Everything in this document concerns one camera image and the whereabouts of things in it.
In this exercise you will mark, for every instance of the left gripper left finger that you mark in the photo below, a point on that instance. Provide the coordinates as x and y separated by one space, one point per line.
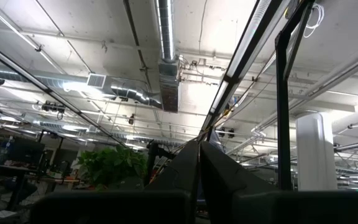
182 174

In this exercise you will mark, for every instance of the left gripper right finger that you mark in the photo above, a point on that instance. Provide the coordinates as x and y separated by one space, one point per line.
222 174

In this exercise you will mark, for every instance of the potted green tree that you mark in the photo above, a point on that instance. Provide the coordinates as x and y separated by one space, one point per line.
113 166

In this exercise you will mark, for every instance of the white square column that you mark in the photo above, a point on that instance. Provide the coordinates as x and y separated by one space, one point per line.
315 152

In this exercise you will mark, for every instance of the black ceiling-mounted device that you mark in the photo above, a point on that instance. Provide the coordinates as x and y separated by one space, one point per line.
53 107

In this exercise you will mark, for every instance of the dark desk monitor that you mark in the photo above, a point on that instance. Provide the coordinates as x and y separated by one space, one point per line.
26 151

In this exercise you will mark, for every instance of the dark office desk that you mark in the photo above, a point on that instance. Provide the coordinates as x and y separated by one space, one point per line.
11 169

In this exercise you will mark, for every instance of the black metal rig post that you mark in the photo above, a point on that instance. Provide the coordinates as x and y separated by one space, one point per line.
283 124

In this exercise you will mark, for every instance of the black frame LED light bar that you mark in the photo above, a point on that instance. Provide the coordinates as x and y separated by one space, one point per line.
42 85
228 77

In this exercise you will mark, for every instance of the silver duct with vent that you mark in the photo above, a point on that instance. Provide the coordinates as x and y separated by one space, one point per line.
129 93

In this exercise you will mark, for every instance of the silver spiral ceiling duct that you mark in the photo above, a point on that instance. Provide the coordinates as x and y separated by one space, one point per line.
166 31

